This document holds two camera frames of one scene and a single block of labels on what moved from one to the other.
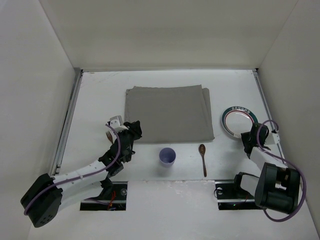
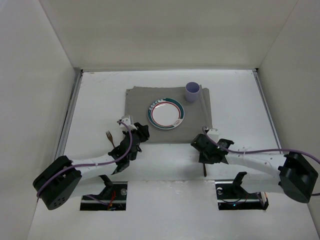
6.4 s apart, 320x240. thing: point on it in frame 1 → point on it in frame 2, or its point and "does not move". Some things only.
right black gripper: [249, 139] → [200, 144]
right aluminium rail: [260, 84] does not move
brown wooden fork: [109, 136] does not move
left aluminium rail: [63, 137] does not move
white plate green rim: [237, 120] → [165, 113]
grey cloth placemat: [172, 114] does not move
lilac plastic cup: [167, 156] → [192, 89]
